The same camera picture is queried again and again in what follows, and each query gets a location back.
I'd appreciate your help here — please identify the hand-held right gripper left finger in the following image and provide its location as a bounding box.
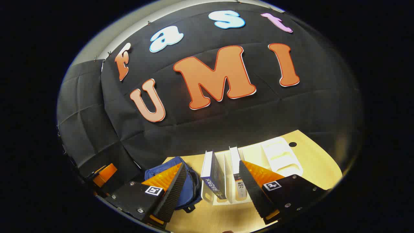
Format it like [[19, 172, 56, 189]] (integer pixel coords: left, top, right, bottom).
[[104, 162, 188, 230]]

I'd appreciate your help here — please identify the blue cover book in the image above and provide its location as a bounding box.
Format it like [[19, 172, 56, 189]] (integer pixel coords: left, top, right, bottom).
[[201, 150, 227, 200]]

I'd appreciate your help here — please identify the blue schoolbag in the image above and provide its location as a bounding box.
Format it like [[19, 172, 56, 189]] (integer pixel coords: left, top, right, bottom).
[[144, 157, 202, 213]]

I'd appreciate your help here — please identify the black backdrop cloth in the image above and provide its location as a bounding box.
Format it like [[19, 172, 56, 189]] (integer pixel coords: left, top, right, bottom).
[[57, 2, 364, 188]]

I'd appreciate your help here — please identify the white bookshelf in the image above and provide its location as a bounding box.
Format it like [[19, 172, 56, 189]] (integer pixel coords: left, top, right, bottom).
[[201, 137, 304, 206]]

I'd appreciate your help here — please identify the white cover book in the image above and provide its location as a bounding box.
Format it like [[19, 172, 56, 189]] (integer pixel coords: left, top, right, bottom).
[[229, 146, 248, 198]]

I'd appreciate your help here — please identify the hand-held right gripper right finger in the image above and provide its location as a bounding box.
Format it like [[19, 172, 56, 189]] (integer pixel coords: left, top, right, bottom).
[[239, 160, 331, 225]]

